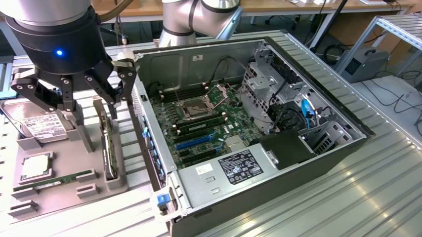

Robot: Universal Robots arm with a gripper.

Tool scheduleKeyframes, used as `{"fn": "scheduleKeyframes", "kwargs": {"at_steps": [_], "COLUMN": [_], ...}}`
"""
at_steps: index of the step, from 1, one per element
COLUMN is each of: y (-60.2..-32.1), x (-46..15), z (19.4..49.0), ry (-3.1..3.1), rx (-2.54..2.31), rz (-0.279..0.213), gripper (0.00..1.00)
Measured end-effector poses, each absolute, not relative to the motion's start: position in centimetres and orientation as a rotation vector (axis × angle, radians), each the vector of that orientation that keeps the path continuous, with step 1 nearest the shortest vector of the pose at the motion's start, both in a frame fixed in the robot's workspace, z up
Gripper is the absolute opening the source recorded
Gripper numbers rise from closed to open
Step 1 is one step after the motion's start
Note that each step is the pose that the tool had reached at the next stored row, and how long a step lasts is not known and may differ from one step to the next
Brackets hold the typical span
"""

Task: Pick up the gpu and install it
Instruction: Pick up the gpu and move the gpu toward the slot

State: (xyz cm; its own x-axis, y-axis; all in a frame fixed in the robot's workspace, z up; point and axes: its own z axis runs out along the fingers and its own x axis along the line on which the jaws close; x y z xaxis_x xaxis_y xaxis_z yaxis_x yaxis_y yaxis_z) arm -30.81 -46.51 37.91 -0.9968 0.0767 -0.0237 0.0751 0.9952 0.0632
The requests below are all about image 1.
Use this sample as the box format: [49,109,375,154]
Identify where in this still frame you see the hard disk with blue rails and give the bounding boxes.
[0,97,77,144]

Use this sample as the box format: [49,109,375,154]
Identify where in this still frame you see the GPU graphics card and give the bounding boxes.
[94,96,119,180]

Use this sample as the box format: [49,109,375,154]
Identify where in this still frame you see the black plastic cover box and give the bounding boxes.
[260,130,320,171]

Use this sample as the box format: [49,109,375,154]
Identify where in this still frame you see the grey parts rack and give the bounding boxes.
[6,97,130,225]

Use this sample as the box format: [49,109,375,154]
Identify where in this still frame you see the beige arm cable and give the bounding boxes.
[98,0,134,25]

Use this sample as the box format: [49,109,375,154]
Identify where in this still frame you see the black table wires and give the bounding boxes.
[360,80,422,117]

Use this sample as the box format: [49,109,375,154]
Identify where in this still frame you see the silver metal disk bay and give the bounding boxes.
[242,60,313,117]

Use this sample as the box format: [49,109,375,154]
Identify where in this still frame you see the installed RAM stick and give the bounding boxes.
[178,119,228,134]

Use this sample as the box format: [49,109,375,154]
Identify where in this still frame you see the black office chair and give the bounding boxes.
[250,14,302,31]

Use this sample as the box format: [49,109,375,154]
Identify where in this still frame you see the silver chipset heatsink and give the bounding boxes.
[226,137,248,151]

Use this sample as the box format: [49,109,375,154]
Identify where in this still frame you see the blue expansion slot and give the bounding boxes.
[177,135,217,151]

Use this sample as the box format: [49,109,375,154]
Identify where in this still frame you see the green motherboard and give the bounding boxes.
[150,82,253,169]

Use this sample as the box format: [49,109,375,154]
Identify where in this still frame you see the black looping wire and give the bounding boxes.
[212,56,249,83]

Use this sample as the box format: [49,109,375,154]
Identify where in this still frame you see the thin locking lever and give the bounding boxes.
[173,82,182,104]

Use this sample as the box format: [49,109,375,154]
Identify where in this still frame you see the CPU chip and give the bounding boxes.
[21,155,51,179]

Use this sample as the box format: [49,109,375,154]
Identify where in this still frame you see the open black PC case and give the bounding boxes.
[118,36,377,237]

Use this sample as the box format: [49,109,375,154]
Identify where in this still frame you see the black RAM slot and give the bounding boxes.
[160,89,209,103]
[172,115,228,129]
[158,83,209,96]

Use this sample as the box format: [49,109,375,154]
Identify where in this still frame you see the wooden desk with white frame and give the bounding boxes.
[94,0,165,24]

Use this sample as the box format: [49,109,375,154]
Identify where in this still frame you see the green RAM stick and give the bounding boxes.
[13,170,94,192]

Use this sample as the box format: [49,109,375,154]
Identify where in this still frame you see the grey power supply unit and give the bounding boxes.
[172,142,281,210]

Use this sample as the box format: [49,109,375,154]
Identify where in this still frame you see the aluminium profile frame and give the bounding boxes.
[334,13,422,77]

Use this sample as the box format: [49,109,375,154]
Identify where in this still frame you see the grey equipment unit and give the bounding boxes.
[340,46,392,84]

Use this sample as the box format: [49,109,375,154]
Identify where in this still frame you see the blue SATA wire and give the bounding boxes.
[301,98,316,130]

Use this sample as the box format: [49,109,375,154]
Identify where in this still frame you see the long wooden desk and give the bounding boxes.
[241,0,416,33]

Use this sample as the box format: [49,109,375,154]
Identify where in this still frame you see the black stand pole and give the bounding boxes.
[310,0,349,54]

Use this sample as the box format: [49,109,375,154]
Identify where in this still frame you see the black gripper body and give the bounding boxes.
[5,6,115,75]

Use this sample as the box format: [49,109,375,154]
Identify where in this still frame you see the metal socket cover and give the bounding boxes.
[204,83,229,110]

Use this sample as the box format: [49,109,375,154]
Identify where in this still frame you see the CPU socket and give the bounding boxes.
[178,97,213,121]

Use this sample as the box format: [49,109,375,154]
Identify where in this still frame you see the long black expansion slot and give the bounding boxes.
[174,131,213,144]

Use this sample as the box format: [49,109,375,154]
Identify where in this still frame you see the black wire bundle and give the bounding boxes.
[266,97,322,133]

